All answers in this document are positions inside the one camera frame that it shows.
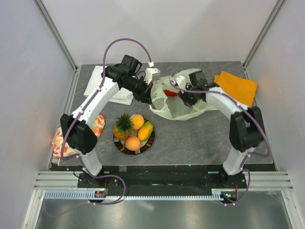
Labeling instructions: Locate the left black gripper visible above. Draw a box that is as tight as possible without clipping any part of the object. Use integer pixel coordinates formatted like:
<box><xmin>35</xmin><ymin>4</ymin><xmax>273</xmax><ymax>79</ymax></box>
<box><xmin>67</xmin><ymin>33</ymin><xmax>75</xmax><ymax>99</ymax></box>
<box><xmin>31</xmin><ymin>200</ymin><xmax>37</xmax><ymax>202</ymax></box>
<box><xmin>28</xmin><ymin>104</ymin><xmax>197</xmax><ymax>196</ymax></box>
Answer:
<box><xmin>123</xmin><ymin>76</ymin><xmax>153</xmax><ymax>105</ymax></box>

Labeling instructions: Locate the fake red pepper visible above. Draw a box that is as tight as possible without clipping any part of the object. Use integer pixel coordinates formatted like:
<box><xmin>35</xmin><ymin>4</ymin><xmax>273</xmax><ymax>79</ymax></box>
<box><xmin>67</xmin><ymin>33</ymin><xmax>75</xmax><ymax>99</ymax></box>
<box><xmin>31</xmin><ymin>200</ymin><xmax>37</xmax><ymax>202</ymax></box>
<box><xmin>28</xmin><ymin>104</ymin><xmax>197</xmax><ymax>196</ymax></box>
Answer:
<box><xmin>163</xmin><ymin>90</ymin><xmax>178</xmax><ymax>97</ymax></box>

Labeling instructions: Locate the light green plastic bag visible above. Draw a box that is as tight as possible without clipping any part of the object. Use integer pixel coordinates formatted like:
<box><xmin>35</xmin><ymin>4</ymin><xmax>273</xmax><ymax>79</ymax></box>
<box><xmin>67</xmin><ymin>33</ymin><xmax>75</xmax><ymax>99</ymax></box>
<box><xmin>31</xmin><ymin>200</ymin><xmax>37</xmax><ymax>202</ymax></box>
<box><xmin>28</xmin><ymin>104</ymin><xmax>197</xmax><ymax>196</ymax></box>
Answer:
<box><xmin>150</xmin><ymin>68</ymin><xmax>217</xmax><ymax>121</ymax></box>

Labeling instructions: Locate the fake pineapple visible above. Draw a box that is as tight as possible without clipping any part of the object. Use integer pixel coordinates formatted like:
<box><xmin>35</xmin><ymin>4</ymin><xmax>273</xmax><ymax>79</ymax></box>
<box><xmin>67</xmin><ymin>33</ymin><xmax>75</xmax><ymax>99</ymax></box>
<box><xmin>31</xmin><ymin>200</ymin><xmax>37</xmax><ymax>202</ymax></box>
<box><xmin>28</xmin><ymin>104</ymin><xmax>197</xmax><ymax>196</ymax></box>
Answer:
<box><xmin>113</xmin><ymin>113</ymin><xmax>133</xmax><ymax>140</ymax></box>

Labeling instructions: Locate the fake mango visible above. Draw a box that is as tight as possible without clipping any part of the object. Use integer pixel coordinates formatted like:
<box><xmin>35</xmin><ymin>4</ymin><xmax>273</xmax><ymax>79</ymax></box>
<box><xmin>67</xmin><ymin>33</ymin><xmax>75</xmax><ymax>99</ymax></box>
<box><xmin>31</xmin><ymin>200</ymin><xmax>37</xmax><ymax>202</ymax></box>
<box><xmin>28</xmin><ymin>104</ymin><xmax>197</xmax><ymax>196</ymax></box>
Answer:
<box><xmin>137</xmin><ymin>121</ymin><xmax>153</xmax><ymax>141</ymax></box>

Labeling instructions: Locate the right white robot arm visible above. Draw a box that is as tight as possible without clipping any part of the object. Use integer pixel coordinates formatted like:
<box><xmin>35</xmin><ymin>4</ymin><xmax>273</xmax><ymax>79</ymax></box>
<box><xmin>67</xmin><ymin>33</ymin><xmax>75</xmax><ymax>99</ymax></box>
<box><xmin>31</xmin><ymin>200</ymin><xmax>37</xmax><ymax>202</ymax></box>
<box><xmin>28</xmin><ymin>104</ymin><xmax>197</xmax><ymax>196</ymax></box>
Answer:
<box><xmin>173</xmin><ymin>70</ymin><xmax>264</xmax><ymax>188</ymax></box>

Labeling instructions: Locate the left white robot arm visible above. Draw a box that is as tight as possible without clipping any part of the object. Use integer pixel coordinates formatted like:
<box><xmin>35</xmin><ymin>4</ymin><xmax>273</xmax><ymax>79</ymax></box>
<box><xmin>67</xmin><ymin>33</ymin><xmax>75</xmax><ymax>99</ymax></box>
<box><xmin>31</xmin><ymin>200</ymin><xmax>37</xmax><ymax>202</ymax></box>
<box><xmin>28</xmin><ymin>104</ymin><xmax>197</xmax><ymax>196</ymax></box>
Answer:
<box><xmin>60</xmin><ymin>55</ymin><xmax>157</xmax><ymax>187</ymax></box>

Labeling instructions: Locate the white folded cloth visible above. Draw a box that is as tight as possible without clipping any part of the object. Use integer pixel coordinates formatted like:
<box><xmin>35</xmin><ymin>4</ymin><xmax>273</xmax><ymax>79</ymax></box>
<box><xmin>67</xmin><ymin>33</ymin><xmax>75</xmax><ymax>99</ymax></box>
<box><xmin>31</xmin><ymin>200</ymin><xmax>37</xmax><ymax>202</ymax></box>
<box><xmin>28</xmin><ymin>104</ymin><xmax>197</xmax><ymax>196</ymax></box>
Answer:
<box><xmin>83</xmin><ymin>65</ymin><xmax>133</xmax><ymax>105</ymax></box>

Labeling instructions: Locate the orange folded cloth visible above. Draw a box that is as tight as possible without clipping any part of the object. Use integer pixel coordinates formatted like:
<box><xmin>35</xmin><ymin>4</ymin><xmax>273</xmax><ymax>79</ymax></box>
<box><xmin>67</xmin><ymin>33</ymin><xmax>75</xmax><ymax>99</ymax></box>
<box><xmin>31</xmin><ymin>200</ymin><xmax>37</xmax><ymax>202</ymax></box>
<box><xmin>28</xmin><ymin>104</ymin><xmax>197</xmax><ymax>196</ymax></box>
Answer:
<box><xmin>214</xmin><ymin>71</ymin><xmax>258</xmax><ymax>107</ymax></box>

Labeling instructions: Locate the floral patterned cloth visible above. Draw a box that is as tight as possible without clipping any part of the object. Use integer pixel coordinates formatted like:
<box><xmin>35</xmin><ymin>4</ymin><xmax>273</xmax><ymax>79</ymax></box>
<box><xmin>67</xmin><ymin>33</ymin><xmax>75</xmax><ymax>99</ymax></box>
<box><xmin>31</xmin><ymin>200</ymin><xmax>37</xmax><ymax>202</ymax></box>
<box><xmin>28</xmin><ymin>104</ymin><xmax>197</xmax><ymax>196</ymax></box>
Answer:
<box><xmin>52</xmin><ymin>115</ymin><xmax>105</xmax><ymax>158</ymax></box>

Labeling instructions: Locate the dark rimmed ceramic plate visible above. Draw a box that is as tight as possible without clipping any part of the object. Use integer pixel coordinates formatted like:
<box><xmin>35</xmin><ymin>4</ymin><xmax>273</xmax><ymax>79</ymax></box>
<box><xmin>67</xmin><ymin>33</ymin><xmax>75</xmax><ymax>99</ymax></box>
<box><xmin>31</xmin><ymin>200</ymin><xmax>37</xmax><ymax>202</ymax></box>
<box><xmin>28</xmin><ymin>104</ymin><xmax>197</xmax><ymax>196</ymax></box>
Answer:
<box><xmin>112</xmin><ymin>118</ymin><xmax>155</xmax><ymax>155</ymax></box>

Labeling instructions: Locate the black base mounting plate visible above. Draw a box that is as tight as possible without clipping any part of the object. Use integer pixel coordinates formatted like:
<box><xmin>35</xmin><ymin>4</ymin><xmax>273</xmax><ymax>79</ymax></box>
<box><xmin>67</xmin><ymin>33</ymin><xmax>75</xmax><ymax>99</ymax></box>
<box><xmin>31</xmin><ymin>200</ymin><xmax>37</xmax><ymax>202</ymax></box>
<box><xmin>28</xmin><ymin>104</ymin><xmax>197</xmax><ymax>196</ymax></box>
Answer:
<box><xmin>72</xmin><ymin>164</ymin><xmax>248</xmax><ymax>191</ymax></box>

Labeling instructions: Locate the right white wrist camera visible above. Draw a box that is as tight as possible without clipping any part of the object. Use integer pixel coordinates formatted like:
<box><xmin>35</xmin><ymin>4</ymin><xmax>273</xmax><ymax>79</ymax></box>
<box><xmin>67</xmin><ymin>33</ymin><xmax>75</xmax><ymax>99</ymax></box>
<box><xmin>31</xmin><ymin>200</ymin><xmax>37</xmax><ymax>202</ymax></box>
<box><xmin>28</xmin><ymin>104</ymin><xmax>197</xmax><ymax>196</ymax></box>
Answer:
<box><xmin>170</xmin><ymin>75</ymin><xmax>186</xmax><ymax>91</ymax></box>

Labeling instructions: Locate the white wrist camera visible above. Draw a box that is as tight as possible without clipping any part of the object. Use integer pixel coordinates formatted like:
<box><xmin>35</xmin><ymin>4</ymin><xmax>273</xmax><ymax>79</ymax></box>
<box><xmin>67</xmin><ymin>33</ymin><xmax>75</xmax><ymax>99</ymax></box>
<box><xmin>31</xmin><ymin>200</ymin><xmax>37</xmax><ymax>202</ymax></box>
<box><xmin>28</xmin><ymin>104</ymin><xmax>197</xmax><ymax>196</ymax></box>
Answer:
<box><xmin>170</xmin><ymin>75</ymin><xmax>186</xmax><ymax>91</ymax></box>
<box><xmin>144</xmin><ymin>62</ymin><xmax>161</xmax><ymax>84</ymax></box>

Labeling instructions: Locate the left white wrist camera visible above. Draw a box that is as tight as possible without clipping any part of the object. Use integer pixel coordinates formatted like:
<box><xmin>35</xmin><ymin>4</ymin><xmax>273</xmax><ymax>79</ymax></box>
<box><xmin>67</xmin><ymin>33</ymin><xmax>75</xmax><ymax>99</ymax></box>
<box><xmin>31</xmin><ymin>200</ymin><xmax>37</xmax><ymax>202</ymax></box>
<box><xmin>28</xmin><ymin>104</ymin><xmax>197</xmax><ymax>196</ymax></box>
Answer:
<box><xmin>144</xmin><ymin>62</ymin><xmax>161</xmax><ymax>84</ymax></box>

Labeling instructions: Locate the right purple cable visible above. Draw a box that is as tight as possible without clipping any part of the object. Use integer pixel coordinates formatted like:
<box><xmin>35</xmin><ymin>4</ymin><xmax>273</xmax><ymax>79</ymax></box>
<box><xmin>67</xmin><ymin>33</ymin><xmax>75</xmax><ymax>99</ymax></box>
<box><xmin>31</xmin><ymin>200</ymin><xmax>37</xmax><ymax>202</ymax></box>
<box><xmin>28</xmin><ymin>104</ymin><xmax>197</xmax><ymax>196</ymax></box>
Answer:
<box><xmin>169</xmin><ymin>80</ymin><xmax>272</xmax><ymax>207</ymax></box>

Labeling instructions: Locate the left aluminium frame post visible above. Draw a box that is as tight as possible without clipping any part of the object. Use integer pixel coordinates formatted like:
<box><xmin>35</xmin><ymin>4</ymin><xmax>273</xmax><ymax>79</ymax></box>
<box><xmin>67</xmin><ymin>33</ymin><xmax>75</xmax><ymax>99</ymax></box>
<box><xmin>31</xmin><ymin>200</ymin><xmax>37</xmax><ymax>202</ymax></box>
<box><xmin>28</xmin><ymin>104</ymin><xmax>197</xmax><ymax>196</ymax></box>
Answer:
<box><xmin>33</xmin><ymin>0</ymin><xmax>78</xmax><ymax>72</ymax></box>

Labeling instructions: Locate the aluminium frame post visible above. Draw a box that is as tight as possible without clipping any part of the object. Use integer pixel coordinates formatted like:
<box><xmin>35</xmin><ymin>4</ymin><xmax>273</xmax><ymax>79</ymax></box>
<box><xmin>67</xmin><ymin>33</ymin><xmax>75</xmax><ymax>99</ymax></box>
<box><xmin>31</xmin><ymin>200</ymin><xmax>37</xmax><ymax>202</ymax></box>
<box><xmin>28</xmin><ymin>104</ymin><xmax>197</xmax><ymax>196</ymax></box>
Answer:
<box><xmin>242</xmin><ymin>0</ymin><xmax>286</xmax><ymax>71</ymax></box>
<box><xmin>33</xmin><ymin>0</ymin><xmax>78</xmax><ymax>72</ymax></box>

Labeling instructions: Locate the right aluminium frame post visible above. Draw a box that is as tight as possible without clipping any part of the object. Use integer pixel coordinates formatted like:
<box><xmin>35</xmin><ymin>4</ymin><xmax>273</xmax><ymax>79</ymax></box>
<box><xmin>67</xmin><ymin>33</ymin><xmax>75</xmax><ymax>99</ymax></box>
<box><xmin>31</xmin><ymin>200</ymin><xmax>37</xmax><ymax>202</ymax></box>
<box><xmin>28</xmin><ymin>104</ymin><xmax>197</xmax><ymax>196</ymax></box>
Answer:
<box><xmin>242</xmin><ymin>0</ymin><xmax>286</xmax><ymax>71</ymax></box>

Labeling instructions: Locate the aluminium front rail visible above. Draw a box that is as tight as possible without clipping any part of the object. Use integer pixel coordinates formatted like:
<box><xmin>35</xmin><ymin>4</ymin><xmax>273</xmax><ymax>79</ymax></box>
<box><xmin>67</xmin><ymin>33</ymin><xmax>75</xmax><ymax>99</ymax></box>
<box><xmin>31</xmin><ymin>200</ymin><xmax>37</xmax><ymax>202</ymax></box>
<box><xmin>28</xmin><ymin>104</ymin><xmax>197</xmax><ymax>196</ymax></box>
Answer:
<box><xmin>34</xmin><ymin>171</ymin><xmax>293</xmax><ymax>191</ymax></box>

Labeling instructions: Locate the white slotted cable duct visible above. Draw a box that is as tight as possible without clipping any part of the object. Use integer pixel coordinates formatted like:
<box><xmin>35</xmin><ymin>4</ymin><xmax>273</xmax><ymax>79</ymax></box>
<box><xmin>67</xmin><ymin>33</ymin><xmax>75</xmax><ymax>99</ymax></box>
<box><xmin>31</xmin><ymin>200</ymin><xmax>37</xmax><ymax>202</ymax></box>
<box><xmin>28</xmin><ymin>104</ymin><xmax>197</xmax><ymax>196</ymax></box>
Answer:
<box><xmin>44</xmin><ymin>190</ymin><xmax>228</xmax><ymax>201</ymax></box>

